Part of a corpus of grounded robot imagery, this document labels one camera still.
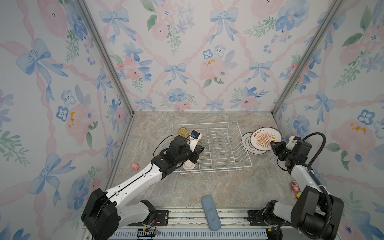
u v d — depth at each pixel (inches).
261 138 36.0
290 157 26.5
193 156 26.6
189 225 28.8
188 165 33.1
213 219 28.2
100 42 31.6
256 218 28.7
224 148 38.9
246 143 39.4
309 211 16.7
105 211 15.3
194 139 25.7
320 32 30.2
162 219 28.8
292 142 30.3
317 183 18.7
